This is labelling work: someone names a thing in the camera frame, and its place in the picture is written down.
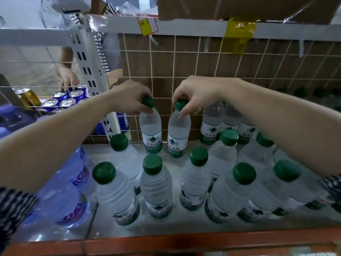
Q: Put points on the blue-capped tinted bottle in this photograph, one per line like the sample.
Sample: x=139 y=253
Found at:
x=13 y=117

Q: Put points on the green-capped drinking water bottle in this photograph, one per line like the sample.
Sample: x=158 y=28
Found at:
x=178 y=133
x=150 y=130

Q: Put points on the large blue-tinted water jug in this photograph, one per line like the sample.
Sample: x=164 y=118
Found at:
x=62 y=195

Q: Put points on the striped shirt sleeve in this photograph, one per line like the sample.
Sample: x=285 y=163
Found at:
x=13 y=213
x=333 y=186

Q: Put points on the person's right hand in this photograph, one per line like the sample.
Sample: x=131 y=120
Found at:
x=197 y=90

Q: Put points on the yellow and red price tag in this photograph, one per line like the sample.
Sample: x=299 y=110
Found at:
x=147 y=25

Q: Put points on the person's left forearm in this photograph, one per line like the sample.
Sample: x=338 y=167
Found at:
x=53 y=135

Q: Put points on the white perforated shelf post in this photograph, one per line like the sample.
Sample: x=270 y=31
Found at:
x=86 y=66

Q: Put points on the brown wood-look back board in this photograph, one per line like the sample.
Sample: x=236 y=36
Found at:
x=162 y=63

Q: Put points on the brown cardboard box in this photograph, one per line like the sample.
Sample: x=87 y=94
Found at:
x=239 y=7

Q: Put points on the person's right thumb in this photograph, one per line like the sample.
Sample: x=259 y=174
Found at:
x=187 y=109

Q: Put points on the cluster of blue drink cans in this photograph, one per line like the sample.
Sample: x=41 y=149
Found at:
x=68 y=99

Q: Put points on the yellow tape strip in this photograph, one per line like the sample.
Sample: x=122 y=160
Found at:
x=237 y=37

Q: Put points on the gold drink can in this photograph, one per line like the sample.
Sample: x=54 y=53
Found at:
x=18 y=92
x=31 y=97

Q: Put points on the person's left thumb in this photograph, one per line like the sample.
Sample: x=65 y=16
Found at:
x=142 y=109

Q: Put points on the person's right forearm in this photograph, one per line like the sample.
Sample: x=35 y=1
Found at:
x=279 y=117

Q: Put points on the white shelf rail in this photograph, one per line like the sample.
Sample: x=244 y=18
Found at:
x=191 y=27

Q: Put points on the person's left hand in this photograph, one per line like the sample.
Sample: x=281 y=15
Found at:
x=125 y=97

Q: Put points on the cluster of green-capped bottles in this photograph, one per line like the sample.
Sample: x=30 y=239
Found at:
x=157 y=183

